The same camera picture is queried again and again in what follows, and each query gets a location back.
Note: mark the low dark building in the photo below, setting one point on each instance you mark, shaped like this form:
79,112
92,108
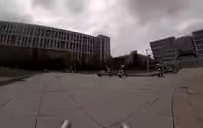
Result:
132,60

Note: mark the grey concrete slab pavement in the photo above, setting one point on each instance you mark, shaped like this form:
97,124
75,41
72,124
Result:
99,96

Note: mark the row of parked bicycles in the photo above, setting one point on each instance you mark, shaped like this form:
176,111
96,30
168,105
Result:
139,71

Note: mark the pale lamp pole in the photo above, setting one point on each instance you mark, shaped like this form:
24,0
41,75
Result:
147,60

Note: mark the long pale curved building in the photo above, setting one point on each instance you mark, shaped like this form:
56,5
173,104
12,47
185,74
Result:
45,43

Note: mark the robot's own part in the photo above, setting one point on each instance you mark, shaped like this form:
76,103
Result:
65,124
124,125

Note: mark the grey stepped office building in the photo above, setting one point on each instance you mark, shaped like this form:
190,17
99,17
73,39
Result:
182,48

